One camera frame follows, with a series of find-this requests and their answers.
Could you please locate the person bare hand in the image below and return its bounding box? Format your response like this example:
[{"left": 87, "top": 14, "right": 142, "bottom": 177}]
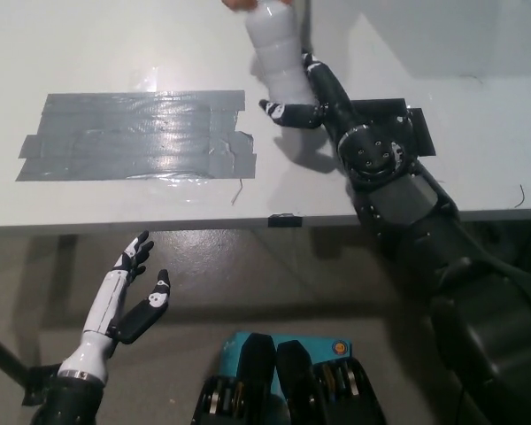
[{"left": 221, "top": 0, "right": 295, "bottom": 12}]

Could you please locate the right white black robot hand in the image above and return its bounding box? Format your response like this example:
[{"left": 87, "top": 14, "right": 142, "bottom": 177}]
[{"left": 258, "top": 42, "right": 359, "bottom": 139}]

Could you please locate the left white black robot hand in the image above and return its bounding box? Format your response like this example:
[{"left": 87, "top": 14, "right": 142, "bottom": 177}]
[{"left": 57, "top": 229, "right": 172, "bottom": 384}]

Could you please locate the white plastic bottle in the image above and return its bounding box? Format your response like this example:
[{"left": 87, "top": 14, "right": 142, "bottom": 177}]
[{"left": 245, "top": 0, "right": 313, "bottom": 105}]

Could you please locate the black teal robot torso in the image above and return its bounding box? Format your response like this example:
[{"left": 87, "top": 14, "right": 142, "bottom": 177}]
[{"left": 193, "top": 332, "right": 387, "bottom": 425}]

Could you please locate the black tape square patch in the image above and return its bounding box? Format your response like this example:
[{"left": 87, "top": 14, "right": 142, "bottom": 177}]
[{"left": 349, "top": 97, "right": 437, "bottom": 158}]

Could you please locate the black metal table leg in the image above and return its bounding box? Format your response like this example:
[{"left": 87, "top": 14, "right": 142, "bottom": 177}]
[{"left": 0, "top": 326, "right": 31, "bottom": 387}]

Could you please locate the grey duct tape patch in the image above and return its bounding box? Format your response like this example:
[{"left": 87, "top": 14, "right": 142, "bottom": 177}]
[{"left": 15, "top": 90, "right": 258, "bottom": 182}]

